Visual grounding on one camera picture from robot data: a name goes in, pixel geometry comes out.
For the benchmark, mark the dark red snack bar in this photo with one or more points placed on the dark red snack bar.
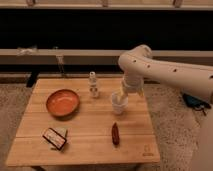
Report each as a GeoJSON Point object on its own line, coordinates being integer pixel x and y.
{"type": "Point", "coordinates": [115, 134]}

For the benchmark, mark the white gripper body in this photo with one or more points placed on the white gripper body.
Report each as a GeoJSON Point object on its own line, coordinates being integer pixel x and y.
{"type": "Point", "coordinates": [132, 84]}

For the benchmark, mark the white cup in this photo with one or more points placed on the white cup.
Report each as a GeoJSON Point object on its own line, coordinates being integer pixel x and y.
{"type": "Point", "coordinates": [118, 107]}

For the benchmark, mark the blue device on floor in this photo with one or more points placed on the blue device on floor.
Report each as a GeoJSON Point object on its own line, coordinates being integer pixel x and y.
{"type": "Point", "coordinates": [194, 102]}

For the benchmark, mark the wooden table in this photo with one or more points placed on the wooden table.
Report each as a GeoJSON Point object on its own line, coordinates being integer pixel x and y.
{"type": "Point", "coordinates": [89, 138]}

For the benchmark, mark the orange bowl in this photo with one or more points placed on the orange bowl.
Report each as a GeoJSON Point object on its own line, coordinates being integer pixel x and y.
{"type": "Point", "coordinates": [62, 102]}

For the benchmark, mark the clear plastic bottle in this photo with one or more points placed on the clear plastic bottle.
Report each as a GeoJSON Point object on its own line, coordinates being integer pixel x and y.
{"type": "Point", "coordinates": [93, 88]}

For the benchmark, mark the small snack box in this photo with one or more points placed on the small snack box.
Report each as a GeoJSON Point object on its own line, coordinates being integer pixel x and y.
{"type": "Point", "coordinates": [56, 137]}

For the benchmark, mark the white crumpled cloth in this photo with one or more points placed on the white crumpled cloth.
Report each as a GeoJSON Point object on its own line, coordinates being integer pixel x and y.
{"type": "Point", "coordinates": [26, 51]}

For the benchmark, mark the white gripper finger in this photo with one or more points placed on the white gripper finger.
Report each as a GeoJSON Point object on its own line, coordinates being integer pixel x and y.
{"type": "Point", "coordinates": [122, 95]}

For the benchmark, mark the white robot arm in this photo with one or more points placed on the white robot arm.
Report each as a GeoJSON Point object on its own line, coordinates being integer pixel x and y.
{"type": "Point", "coordinates": [195, 80]}

